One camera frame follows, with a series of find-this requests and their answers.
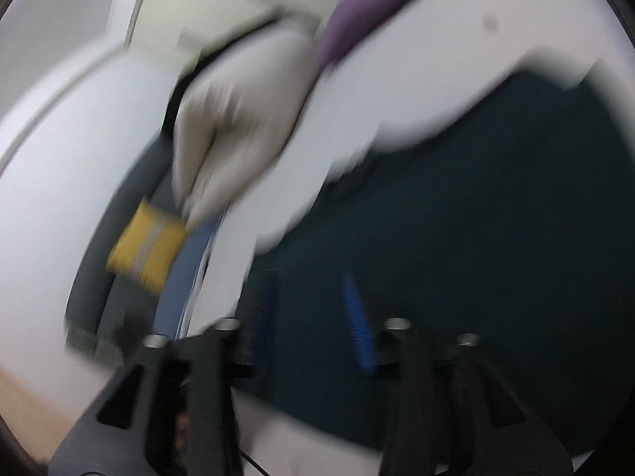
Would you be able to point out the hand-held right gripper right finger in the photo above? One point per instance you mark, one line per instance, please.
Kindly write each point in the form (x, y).
(358, 322)

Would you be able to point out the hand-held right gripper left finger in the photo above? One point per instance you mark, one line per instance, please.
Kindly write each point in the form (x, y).
(265, 307)

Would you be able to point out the dark green sweater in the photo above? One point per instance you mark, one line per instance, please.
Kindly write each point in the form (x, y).
(446, 233)

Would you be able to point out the blue blanket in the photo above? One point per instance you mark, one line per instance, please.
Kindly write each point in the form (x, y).
(178, 282)

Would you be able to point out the yellow pillow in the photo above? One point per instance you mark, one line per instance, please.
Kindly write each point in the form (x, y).
(144, 243)

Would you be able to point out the grey padded headboard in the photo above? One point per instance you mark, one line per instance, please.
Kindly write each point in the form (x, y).
(94, 282)

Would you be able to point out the rolled beige duvet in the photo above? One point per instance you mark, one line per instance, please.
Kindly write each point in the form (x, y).
(233, 109)

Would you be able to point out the black blanket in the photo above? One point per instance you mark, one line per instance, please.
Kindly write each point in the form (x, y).
(172, 105)

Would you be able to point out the purple pillow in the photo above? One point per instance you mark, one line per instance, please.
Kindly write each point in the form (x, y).
(357, 15)

